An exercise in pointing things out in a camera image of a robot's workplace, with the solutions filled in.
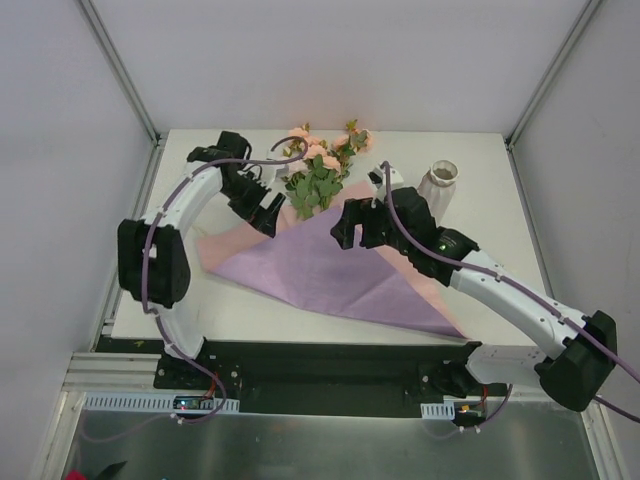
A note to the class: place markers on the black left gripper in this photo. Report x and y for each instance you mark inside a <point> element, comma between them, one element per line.
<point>257,206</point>

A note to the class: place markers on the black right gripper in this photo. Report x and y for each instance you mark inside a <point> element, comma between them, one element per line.
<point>366,223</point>

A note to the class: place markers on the purple wrapping paper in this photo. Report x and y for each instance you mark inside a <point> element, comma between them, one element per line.
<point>325,270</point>

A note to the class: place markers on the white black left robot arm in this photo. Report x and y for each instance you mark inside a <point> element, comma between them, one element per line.
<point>152,259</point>

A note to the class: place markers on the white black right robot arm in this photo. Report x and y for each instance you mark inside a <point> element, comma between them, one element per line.
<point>577,350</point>

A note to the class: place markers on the white ribbed ceramic vase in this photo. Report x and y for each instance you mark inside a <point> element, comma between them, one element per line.
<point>438,187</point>

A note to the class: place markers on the pink flower bouquet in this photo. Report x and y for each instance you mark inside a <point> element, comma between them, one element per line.
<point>312,181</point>

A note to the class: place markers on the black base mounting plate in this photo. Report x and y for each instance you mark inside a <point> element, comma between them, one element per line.
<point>390,401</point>

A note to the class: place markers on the red object at bottom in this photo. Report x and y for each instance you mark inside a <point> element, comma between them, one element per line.
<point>75,475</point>

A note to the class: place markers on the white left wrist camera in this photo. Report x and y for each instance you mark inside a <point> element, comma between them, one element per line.
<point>271,172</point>

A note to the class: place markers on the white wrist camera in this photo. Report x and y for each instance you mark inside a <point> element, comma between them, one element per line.
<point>271,172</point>
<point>384,178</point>

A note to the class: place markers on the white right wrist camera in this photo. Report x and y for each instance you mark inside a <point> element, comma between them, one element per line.
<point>384,178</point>

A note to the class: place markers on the right aluminium side rail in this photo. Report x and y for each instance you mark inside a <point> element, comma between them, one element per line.
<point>534,230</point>

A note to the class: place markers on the aluminium side rail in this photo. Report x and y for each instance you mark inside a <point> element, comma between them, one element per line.
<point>534,230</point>
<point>126,273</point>

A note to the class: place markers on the left aluminium side rail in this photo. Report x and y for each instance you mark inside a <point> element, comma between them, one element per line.
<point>126,273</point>

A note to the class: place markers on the left aluminium frame post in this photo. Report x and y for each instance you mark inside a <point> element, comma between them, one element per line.
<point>101,35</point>

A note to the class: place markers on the aluminium frame post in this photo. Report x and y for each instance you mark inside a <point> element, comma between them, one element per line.
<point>101,35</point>
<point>576,32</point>

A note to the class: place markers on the right slotted cable duct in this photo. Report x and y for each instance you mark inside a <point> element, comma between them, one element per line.
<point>450,409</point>

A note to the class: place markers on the slotted cable duct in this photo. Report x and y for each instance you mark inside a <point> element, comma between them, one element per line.
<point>158,403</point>
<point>450,409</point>

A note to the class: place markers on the aluminium front frame rail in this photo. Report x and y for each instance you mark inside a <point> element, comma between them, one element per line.
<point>424,371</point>

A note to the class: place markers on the left slotted cable duct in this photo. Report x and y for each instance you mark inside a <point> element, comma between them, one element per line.
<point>158,403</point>

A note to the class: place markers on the right aluminium frame post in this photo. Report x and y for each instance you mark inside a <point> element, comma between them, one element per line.
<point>576,32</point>

